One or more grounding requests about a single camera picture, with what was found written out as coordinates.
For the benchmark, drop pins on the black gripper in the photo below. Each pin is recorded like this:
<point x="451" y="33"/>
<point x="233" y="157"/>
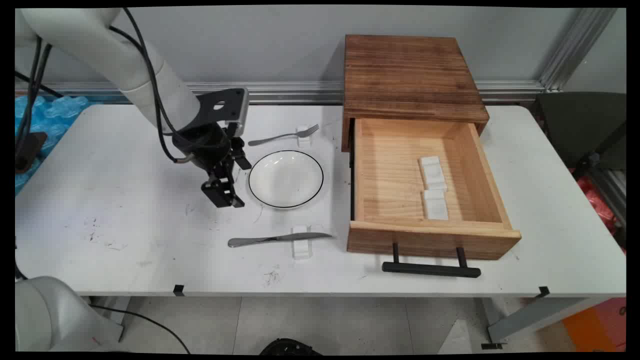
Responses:
<point x="202" y="145"/>

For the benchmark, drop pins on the silver metal table knife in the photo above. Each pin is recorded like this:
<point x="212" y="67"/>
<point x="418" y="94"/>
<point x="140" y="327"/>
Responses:
<point x="250" y="241"/>

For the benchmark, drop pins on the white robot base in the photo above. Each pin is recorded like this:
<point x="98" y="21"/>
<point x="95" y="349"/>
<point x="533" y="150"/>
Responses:
<point x="50" y="315"/>

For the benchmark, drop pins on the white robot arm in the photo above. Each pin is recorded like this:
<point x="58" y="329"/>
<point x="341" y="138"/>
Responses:
<point x="100" y="45"/>

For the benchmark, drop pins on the white plate with black rim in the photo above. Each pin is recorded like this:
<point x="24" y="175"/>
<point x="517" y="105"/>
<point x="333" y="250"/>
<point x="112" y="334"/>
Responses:
<point x="285" y="180"/>

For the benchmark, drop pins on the silver metal fork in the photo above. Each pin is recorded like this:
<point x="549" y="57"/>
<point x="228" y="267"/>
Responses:
<point x="280" y="137"/>

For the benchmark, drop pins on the white ceramic cutlery rest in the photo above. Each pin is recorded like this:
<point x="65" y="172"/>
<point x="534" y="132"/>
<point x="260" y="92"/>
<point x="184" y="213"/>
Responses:
<point x="432" y="172"/>
<point x="303" y="141"/>
<point x="301" y="251"/>
<point x="435" y="205"/>

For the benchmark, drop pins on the small black table clip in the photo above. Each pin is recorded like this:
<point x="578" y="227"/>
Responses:
<point x="178" y="290"/>
<point x="544" y="292"/>

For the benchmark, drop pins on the light wooden drawer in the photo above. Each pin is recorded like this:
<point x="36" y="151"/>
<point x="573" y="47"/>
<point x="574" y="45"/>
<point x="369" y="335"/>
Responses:
<point x="390" y="180"/>

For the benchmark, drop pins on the blue plastic bag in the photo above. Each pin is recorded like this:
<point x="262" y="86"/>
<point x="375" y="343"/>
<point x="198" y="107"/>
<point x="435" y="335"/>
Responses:
<point x="60" y="112"/>

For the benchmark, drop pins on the grey table leg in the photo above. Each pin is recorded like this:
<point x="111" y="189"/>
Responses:
<point x="540" y="315"/>
<point x="112" y="312"/>

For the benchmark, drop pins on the black round floor object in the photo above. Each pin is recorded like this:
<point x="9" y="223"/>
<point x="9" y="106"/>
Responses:
<point x="290" y="347"/>

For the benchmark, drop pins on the dark brown block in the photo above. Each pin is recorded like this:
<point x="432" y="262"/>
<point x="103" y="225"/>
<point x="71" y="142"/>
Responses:
<point x="30" y="147"/>

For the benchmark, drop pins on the dark brown wooden cabinet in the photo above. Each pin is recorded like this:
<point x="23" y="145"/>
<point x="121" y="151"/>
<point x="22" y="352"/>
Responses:
<point x="410" y="75"/>

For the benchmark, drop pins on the red plastic bag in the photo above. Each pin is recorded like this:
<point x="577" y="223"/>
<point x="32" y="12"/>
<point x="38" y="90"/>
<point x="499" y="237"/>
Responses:
<point x="597" y="200"/>

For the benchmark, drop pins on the orange box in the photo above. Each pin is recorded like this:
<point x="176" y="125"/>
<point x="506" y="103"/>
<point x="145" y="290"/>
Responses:
<point x="595" y="325"/>

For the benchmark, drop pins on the wrist camera with black bracket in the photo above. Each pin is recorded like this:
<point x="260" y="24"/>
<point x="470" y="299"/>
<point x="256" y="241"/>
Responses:
<point x="235" y="102"/>

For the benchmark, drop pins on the horizontal aluminium rail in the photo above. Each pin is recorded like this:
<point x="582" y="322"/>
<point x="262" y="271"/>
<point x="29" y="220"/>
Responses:
<point x="300" y="92"/>

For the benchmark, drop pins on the diagonal aluminium post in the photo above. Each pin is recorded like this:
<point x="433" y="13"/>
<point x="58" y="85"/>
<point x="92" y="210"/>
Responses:
<point x="575" y="50"/>

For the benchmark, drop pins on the aluminium frame bar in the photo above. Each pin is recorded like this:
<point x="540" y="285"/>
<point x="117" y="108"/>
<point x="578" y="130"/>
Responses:
<point x="612" y="192"/>

